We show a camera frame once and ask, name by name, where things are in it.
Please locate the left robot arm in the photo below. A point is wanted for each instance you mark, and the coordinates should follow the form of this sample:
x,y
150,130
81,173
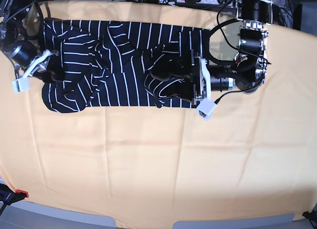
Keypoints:
x,y
248,67

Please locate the navy white striped T-shirt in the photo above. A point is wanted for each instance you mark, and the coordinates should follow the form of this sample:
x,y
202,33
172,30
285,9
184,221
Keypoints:
x,y
114,64

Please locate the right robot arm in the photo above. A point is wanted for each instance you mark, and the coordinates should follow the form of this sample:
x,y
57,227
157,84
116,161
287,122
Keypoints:
x,y
12,31

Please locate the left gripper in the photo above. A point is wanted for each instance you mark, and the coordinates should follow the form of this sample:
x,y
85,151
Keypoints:
x,y
205,78

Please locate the red black clamp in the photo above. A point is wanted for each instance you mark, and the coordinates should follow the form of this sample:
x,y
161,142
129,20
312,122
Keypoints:
x,y
7,196

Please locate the black clamp right corner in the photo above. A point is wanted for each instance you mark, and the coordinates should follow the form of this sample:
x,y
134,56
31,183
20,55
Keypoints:
x,y
312,217

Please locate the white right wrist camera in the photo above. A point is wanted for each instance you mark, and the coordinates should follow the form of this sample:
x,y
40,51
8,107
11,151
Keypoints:
x,y
20,85

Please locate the yellow tablecloth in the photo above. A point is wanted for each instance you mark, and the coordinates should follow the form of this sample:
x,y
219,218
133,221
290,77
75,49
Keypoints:
x,y
149,168

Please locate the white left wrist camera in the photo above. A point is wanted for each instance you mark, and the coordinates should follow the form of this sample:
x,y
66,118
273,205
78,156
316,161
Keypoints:
x,y
205,108

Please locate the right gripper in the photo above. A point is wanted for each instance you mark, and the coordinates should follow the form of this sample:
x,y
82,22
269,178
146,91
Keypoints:
x,y
28,58

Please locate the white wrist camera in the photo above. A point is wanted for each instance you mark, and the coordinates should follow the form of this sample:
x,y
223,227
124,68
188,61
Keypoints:
x,y
20,85
205,108

